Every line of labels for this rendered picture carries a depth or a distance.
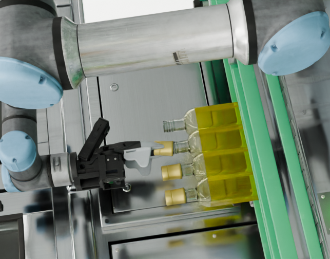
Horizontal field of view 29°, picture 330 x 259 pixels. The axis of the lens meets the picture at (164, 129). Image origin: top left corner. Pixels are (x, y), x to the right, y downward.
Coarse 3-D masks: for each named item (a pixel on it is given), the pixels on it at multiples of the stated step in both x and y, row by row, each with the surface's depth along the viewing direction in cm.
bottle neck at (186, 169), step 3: (183, 165) 145; (186, 165) 145; (189, 165) 145; (183, 168) 144; (186, 168) 144; (189, 168) 144; (183, 171) 144; (186, 171) 144; (189, 171) 144; (183, 174) 144; (186, 174) 144; (189, 174) 145
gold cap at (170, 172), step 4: (172, 164) 145; (176, 164) 145; (180, 164) 145; (164, 168) 144; (168, 168) 144; (172, 168) 144; (176, 168) 144; (180, 168) 144; (164, 172) 144; (168, 172) 144; (172, 172) 144; (176, 172) 144; (180, 172) 144; (164, 176) 144; (168, 176) 144; (172, 176) 144; (176, 176) 144; (180, 176) 144; (164, 180) 145
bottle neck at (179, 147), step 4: (184, 140) 148; (176, 144) 147; (180, 144) 147; (184, 144) 147; (176, 148) 147; (180, 148) 147; (184, 148) 147; (176, 152) 147; (180, 152) 147; (184, 152) 148
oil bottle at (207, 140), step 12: (192, 132) 147; (204, 132) 147; (216, 132) 147; (228, 132) 147; (240, 132) 147; (192, 144) 146; (204, 144) 145; (216, 144) 145; (228, 144) 145; (240, 144) 145; (192, 156) 148
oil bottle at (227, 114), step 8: (224, 104) 150; (232, 104) 150; (192, 112) 149; (200, 112) 149; (208, 112) 149; (216, 112) 149; (224, 112) 149; (232, 112) 149; (184, 120) 149; (192, 120) 148; (200, 120) 148; (208, 120) 148; (216, 120) 148; (224, 120) 148; (232, 120) 148; (240, 120) 148; (192, 128) 148; (200, 128) 148
